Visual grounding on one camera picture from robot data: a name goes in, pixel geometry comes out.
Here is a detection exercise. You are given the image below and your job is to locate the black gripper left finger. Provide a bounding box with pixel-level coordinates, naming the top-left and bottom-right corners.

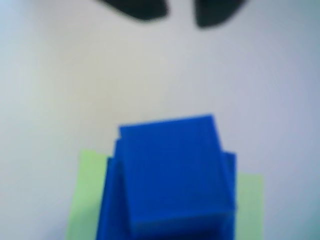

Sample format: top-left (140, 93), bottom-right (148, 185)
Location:
top-left (98, 0), bottom-right (169, 21)

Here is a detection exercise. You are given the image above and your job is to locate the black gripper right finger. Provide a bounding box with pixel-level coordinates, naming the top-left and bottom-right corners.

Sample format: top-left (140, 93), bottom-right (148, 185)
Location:
top-left (193, 0), bottom-right (248, 28)

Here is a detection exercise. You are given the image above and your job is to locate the tiny blue cube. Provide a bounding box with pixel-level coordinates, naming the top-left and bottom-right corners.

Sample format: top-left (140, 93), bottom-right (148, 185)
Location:
top-left (117, 113), bottom-right (237, 240)

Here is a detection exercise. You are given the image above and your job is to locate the small blue cube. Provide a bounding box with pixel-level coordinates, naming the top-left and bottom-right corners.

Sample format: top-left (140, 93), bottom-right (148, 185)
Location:
top-left (113, 136), bottom-right (238, 240)

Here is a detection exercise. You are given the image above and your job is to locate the green paper square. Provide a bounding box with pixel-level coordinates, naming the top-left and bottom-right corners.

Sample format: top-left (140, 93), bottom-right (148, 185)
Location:
top-left (64, 148), bottom-right (266, 240)

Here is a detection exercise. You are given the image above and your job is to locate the large blue cube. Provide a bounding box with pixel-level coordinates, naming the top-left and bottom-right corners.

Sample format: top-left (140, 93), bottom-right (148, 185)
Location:
top-left (95, 156), bottom-right (238, 240)

